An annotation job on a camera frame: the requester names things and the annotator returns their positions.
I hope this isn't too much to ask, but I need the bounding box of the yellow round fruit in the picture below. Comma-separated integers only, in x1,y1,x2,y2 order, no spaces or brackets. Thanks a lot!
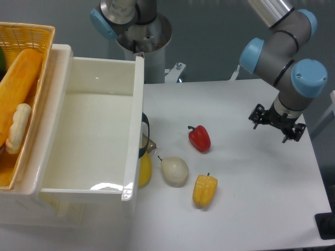
138,152,152,187

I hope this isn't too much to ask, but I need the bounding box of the yellow bell pepper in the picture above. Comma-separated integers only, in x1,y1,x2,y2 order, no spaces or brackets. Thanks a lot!
192,173,218,208

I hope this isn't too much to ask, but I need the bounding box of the yellow wicker basket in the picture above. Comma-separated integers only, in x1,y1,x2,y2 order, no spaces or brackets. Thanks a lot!
1,22,55,190

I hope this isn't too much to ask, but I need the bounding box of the red bell pepper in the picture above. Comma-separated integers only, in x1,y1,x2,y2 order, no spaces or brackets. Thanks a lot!
188,125,211,153

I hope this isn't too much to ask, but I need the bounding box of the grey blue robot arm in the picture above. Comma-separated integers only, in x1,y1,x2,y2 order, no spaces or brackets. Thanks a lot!
90,1,328,141

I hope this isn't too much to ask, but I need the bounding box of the white frame at right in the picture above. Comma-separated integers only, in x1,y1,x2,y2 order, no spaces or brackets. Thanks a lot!
310,90,334,140

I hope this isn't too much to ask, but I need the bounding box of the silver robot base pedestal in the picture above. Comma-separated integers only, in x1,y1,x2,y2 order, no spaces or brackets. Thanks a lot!
116,13,172,84

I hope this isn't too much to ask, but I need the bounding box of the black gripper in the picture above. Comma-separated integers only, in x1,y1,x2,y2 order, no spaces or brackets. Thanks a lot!
248,104,306,143

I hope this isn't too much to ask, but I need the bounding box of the pale white pear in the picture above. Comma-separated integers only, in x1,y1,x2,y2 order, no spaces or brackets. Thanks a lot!
158,156,189,188

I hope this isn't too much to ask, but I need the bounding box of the black bin handle strap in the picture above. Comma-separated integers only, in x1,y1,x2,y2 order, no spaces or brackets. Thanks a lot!
138,112,151,159

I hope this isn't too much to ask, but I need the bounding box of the black device at corner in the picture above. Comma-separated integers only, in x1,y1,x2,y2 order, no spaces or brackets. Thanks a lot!
315,212,335,240

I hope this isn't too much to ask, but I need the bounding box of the orange bread loaf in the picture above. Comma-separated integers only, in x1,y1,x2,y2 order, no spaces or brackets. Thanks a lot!
1,49,42,145

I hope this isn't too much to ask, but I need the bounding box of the white plastic bin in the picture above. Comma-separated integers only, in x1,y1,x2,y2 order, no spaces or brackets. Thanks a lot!
1,44,147,226

